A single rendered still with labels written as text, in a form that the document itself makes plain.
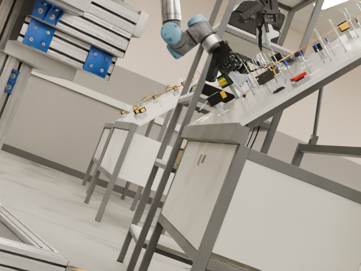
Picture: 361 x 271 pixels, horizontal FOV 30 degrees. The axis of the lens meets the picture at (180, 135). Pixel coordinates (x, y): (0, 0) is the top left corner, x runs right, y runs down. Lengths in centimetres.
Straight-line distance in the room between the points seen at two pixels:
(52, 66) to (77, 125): 755
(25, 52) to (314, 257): 123
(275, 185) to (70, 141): 774
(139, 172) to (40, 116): 443
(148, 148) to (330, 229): 342
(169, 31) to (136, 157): 321
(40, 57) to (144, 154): 337
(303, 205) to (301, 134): 836
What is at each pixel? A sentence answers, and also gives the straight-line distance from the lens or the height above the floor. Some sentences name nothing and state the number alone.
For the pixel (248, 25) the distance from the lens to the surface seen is 372.
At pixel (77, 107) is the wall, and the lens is 997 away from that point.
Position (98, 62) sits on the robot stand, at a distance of 238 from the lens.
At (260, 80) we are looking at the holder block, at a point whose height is 108.
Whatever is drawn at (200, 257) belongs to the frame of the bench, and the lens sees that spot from 234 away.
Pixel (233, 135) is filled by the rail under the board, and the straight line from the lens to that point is 232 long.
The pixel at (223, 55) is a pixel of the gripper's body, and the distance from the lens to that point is 266.
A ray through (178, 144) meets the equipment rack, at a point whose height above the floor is 76.
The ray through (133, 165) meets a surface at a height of 54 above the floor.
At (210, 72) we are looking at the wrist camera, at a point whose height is 104.
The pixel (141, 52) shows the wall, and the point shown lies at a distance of 1012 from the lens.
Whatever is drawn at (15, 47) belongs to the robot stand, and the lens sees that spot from 238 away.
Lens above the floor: 64
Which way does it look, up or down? 3 degrees up
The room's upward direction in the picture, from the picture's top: 21 degrees clockwise
